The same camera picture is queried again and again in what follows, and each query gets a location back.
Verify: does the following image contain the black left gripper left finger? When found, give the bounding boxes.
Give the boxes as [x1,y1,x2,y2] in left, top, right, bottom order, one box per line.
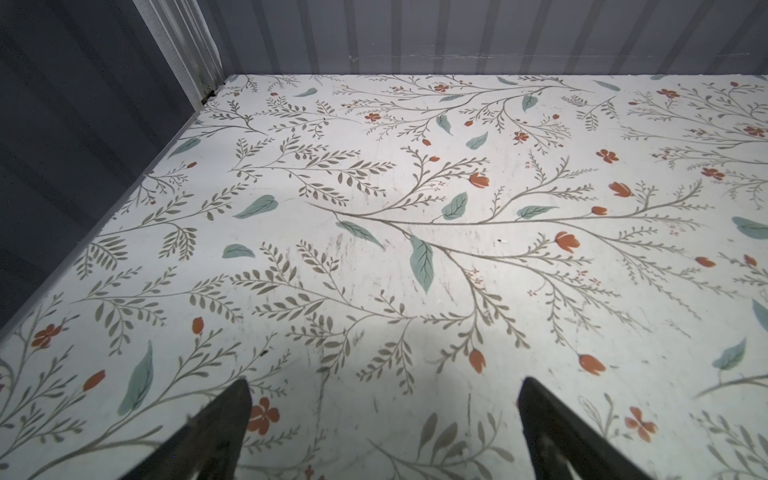
[123,379,252,479]

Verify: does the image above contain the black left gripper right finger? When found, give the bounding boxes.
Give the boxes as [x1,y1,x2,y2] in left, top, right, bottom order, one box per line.
[518,377,649,480]

